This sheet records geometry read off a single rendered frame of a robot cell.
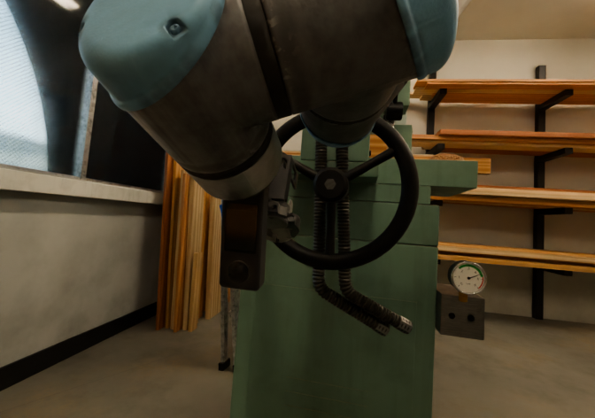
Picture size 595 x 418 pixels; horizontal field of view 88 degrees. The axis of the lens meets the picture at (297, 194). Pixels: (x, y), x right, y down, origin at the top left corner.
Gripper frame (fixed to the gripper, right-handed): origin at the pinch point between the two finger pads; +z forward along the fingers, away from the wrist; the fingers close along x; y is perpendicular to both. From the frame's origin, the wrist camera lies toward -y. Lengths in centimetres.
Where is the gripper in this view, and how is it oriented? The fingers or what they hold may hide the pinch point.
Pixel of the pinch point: (279, 240)
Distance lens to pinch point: 48.8
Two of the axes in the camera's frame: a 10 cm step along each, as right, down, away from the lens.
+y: 1.4, -9.0, 4.1
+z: 1.6, 4.3, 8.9
